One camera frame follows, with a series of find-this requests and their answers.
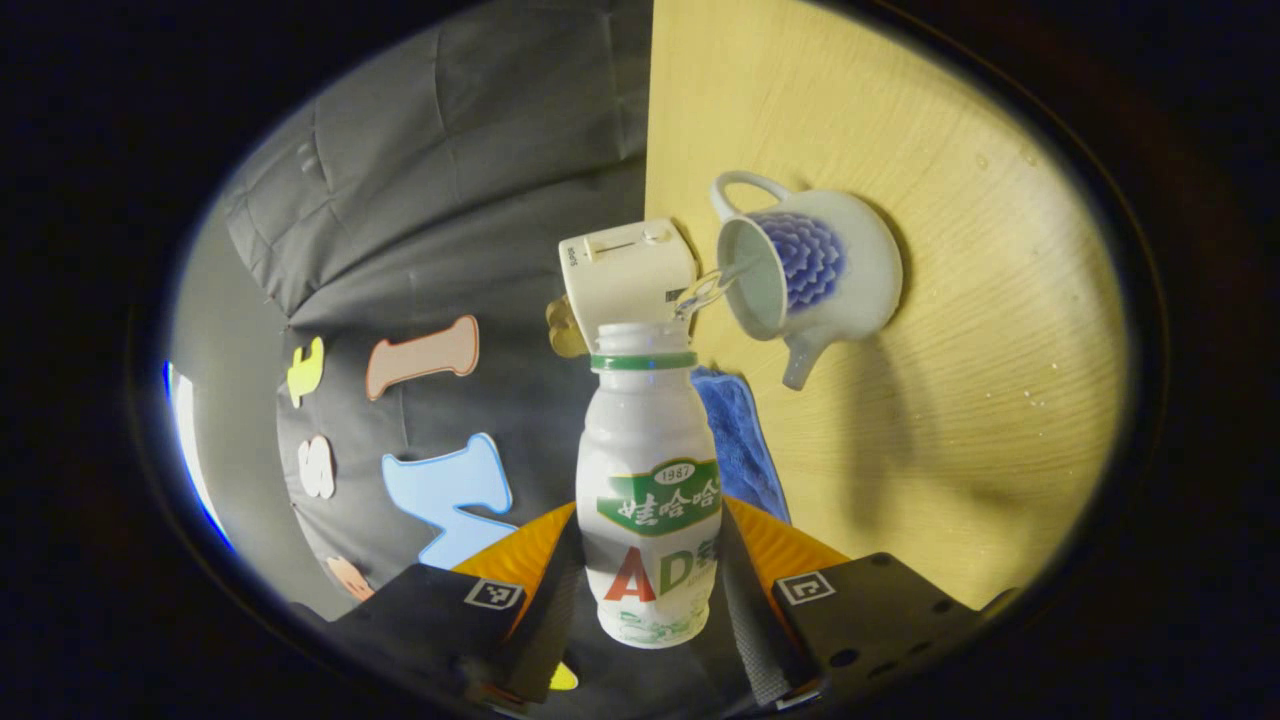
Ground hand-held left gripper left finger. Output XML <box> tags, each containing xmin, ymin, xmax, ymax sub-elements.
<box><xmin>300</xmin><ymin>500</ymin><xmax>584</xmax><ymax>706</ymax></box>

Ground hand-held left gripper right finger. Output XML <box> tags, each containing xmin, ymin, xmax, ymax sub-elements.
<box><xmin>716</xmin><ymin>497</ymin><xmax>1016</xmax><ymax>713</ymax></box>

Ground white water bottle green label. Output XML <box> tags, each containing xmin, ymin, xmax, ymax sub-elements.
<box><xmin>575</xmin><ymin>322</ymin><xmax>723</xmax><ymax>650</ymax></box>

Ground white blue-patterned teacup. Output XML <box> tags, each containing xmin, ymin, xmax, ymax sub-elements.
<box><xmin>711</xmin><ymin>170</ymin><xmax>904</xmax><ymax>392</ymax></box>

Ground blue towel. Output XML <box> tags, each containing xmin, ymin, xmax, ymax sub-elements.
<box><xmin>690</xmin><ymin>366</ymin><xmax>793</xmax><ymax>526</ymax></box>

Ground brown toast slice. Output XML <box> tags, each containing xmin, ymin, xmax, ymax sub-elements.
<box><xmin>545</xmin><ymin>296</ymin><xmax>591</xmax><ymax>359</ymax></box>

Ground white toaster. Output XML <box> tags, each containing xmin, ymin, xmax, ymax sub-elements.
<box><xmin>558</xmin><ymin>218</ymin><xmax>698</xmax><ymax>326</ymax></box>

